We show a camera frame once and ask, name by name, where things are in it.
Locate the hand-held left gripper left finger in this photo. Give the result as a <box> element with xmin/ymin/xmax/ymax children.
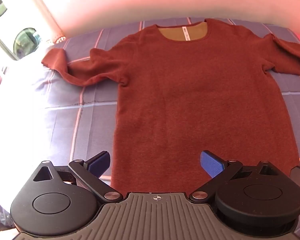
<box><xmin>33</xmin><ymin>151</ymin><xmax>122</xmax><ymax>203</ymax></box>

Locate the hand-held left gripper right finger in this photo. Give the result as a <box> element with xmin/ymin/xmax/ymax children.
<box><xmin>189</xmin><ymin>150</ymin><xmax>288</xmax><ymax>203</ymax></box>

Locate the rust red knit sweater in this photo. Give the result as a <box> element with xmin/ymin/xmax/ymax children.
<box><xmin>42</xmin><ymin>18</ymin><xmax>300</xmax><ymax>193</ymax></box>

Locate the blue plaid bed sheet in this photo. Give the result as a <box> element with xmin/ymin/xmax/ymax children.
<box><xmin>0</xmin><ymin>17</ymin><xmax>300</xmax><ymax>230</ymax></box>

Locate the window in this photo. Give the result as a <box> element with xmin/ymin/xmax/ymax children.
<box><xmin>0</xmin><ymin>0</ymin><xmax>44</xmax><ymax>61</ymax></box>

